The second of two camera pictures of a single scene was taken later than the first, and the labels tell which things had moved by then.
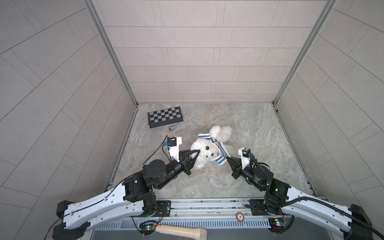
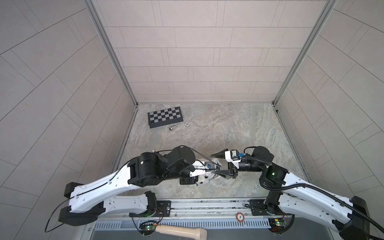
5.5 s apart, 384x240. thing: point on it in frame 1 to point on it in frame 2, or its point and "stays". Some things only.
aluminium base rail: (241, 213) stays
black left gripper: (185, 164) to (188, 181)
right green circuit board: (277, 225) stays
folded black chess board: (164, 117) stays
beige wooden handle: (196, 232) stays
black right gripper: (237, 169) to (233, 171)
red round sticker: (240, 217) stays
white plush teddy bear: (209, 151) to (211, 179)
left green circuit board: (147, 227) stays
